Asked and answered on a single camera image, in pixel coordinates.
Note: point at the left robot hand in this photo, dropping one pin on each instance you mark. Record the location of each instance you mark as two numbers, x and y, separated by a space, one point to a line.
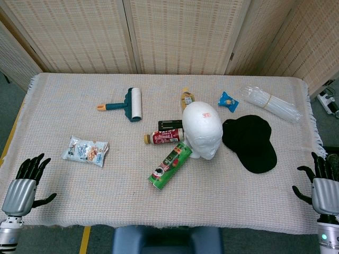
19 193

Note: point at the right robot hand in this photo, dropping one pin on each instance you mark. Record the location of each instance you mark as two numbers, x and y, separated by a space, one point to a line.
324 194

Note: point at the black baseball cap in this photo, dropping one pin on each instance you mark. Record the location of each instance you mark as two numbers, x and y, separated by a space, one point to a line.
250 144

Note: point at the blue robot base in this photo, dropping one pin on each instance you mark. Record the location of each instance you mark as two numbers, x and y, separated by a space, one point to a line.
167 240

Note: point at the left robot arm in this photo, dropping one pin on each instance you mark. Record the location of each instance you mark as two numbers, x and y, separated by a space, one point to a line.
9 232

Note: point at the white foam mannequin head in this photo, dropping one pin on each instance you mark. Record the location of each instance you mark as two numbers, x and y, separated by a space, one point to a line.
202 129

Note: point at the white blue snack bag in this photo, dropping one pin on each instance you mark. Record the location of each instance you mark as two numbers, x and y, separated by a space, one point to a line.
85 151

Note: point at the white woven tablecloth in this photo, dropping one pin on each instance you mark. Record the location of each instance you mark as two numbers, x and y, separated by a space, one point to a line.
106 190

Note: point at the white device on floor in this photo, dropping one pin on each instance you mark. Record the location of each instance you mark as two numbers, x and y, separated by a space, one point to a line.
328 100

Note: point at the clear plastic bag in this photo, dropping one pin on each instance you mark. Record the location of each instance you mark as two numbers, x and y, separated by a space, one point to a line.
270 103

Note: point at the small blue snack packet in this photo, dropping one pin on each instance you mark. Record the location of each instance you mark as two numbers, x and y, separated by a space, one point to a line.
228 102

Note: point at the teal lint roller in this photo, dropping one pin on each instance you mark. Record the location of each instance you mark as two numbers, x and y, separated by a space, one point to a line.
131 105

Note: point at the green chips can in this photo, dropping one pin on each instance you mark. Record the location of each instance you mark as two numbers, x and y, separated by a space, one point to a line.
170 166

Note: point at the red label drink bottle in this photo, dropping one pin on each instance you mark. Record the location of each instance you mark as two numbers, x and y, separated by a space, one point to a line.
165 136

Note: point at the black rectangular case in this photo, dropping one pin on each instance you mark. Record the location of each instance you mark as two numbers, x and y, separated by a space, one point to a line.
169 123

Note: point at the yellow tea bottle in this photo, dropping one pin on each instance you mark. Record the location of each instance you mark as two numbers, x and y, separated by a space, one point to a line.
187 100

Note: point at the beige folding screen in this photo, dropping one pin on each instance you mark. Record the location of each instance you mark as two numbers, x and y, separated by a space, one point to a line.
172 34

